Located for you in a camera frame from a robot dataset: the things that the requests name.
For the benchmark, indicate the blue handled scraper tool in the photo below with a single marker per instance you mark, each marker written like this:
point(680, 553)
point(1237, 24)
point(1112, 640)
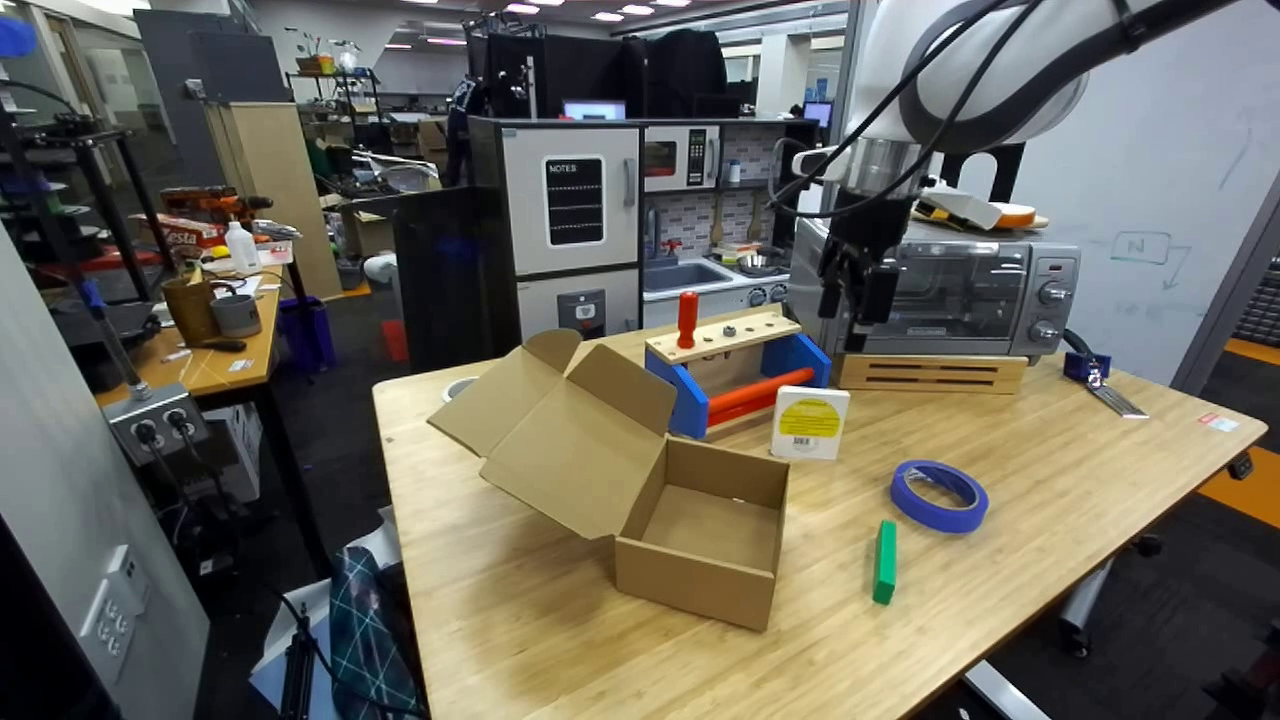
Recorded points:
point(1092, 373)

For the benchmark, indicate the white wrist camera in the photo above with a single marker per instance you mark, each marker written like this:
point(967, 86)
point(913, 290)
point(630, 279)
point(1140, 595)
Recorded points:
point(961, 205)

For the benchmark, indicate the silver toaster oven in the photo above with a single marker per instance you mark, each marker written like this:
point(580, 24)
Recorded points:
point(959, 292)

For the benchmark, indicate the red white warning sticker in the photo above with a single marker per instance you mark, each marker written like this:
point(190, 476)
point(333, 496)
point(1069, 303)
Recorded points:
point(1226, 426)

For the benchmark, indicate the white yellow small book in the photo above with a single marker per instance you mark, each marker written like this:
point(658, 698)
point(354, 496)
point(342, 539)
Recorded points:
point(809, 422)

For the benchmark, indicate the blue orange wooden toy bench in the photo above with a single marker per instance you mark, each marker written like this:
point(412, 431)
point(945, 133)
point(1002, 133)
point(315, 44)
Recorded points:
point(731, 364)

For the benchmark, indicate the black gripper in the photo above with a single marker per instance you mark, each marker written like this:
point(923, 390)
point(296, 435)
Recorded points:
point(853, 252)

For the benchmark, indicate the toy kitchen playset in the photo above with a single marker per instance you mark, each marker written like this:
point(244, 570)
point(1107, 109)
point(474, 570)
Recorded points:
point(597, 227)

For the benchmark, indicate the green block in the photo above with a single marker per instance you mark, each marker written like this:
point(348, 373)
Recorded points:
point(885, 562)

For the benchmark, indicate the wooden side desk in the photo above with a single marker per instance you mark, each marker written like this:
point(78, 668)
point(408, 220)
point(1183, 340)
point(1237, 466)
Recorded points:
point(208, 373)

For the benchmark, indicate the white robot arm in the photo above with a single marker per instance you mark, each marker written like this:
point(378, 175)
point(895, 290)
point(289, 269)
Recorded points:
point(959, 76)

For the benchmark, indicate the open cardboard box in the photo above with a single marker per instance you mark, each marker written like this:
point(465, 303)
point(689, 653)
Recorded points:
point(580, 437)

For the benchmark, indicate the wooden slatted crate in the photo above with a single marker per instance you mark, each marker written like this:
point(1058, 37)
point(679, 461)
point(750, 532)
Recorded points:
point(929, 373)

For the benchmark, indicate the orange item on oven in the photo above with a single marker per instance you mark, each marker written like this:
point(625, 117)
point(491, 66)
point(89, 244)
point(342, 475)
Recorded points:
point(1012, 216)

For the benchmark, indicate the blue masking tape roll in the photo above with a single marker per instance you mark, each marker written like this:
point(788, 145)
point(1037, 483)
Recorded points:
point(938, 496)

